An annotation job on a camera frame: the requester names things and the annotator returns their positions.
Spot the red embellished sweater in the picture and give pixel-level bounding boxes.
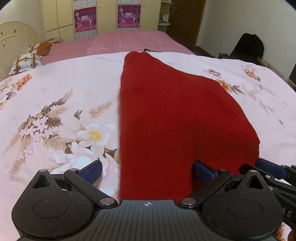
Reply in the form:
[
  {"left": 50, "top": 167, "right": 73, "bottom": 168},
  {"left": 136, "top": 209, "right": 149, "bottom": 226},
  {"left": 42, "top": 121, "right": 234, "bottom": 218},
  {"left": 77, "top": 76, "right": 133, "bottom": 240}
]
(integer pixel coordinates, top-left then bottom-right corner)
[{"left": 119, "top": 52, "right": 260, "bottom": 200}]

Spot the person's right hand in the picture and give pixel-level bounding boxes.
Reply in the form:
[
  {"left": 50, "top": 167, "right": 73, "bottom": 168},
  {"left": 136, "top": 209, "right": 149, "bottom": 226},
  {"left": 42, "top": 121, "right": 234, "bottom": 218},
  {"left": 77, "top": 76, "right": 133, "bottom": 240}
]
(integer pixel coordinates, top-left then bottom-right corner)
[{"left": 287, "top": 230, "right": 296, "bottom": 241}]

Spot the floral pink quilt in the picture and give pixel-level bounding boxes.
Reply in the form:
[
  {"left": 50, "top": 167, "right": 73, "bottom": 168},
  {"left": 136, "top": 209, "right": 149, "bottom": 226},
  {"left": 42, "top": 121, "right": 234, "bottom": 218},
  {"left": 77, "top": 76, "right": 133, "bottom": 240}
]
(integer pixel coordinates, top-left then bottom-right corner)
[{"left": 1, "top": 52, "right": 295, "bottom": 240}]

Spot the wooden furniture at right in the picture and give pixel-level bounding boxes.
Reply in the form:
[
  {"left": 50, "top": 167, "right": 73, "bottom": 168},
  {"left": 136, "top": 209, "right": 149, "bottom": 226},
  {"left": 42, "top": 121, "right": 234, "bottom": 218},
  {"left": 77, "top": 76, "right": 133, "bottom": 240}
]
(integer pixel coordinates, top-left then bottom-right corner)
[{"left": 258, "top": 58, "right": 295, "bottom": 90}]

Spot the black chair with garment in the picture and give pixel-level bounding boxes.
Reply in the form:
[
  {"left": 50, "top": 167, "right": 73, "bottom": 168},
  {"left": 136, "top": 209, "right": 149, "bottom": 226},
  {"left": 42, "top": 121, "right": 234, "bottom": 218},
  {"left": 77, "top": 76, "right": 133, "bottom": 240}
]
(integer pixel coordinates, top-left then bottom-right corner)
[{"left": 218, "top": 33, "right": 264, "bottom": 65}]

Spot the white patterned pillow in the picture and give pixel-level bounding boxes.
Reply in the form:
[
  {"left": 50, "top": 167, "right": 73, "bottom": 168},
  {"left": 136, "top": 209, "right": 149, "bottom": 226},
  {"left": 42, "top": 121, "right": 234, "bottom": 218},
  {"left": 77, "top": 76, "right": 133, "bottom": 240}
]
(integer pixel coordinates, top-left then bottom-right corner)
[{"left": 8, "top": 53, "right": 43, "bottom": 75}]

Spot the orange striped pillow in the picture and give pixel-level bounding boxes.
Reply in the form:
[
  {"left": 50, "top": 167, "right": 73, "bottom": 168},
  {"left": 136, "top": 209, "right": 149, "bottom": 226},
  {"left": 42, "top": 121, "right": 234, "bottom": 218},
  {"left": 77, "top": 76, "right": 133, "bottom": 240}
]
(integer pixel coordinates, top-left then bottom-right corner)
[{"left": 27, "top": 37, "right": 62, "bottom": 57}]

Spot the brown wooden door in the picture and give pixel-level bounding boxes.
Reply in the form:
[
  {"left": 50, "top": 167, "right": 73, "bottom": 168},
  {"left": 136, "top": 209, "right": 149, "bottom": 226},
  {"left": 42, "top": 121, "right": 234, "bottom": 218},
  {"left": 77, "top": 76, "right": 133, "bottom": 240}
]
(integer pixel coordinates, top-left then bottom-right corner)
[{"left": 166, "top": 0, "right": 206, "bottom": 50}]

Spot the pink bed sheet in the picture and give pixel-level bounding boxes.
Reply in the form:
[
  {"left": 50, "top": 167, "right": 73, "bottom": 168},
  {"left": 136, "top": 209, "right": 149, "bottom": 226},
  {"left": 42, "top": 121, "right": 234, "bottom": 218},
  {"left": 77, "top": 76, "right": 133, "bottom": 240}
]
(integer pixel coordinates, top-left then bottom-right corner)
[{"left": 42, "top": 30, "right": 193, "bottom": 65}]

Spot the cream arched headboard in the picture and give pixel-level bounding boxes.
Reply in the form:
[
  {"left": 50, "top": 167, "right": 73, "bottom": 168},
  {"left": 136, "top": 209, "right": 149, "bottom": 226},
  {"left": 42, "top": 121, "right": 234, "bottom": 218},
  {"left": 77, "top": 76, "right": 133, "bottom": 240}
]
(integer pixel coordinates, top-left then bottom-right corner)
[{"left": 0, "top": 21, "right": 41, "bottom": 81}]

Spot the lower left purple poster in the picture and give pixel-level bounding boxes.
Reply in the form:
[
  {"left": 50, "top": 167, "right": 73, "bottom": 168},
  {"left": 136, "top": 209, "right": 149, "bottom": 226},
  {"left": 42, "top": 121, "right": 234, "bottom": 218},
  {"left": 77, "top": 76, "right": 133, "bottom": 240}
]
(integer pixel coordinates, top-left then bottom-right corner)
[{"left": 74, "top": 6, "right": 97, "bottom": 39}]

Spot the purple poster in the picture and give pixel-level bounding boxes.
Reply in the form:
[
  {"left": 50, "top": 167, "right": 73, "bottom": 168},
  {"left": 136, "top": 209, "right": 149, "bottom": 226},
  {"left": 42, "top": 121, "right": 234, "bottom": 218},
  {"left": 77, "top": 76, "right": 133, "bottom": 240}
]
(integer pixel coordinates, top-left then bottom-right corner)
[
  {"left": 74, "top": 6, "right": 97, "bottom": 39},
  {"left": 117, "top": 0, "right": 142, "bottom": 4},
  {"left": 117, "top": 4, "right": 141, "bottom": 31},
  {"left": 73, "top": 0, "right": 97, "bottom": 10}
]

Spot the cream wardrobe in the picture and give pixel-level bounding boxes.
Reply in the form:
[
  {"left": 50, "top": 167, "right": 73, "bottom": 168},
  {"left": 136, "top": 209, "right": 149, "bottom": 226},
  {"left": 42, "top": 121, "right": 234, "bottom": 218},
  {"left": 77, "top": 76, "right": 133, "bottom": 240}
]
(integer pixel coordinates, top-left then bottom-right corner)
[{"left": 41, "top": 1, "right": 172, "bottom": 42}]

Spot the lower right purple poster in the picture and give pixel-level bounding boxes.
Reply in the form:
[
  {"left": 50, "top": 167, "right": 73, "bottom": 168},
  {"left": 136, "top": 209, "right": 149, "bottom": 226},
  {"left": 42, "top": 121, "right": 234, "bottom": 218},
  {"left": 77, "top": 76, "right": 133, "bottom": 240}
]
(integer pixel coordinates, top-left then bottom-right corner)
[{"left": 117, "top": 4, "right": 141, "bottom": 31}]

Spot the upper left purple poster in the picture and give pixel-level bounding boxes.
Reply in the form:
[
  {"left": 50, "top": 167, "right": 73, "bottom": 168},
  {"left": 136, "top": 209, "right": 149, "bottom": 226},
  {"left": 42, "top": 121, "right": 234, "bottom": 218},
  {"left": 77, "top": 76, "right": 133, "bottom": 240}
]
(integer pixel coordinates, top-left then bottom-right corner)
[{"left": 73, "top": 0, "right": 97, "bottom": 10}]

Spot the upper right purple poster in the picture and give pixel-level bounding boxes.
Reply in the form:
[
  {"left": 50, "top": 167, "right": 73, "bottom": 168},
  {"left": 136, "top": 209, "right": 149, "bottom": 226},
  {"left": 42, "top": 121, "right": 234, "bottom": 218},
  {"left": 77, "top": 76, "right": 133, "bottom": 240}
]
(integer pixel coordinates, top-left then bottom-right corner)
[{"left": 117, "top": 0, "right": 142, "bottom": 4}]

